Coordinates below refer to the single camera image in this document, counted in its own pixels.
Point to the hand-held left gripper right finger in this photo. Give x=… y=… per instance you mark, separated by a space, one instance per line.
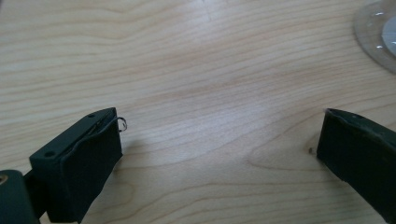
x=361 y=155

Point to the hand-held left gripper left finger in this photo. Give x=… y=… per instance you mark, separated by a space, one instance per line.
x=84 y=168

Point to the clear glass dish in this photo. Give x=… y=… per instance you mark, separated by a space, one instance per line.
x=375 y=34

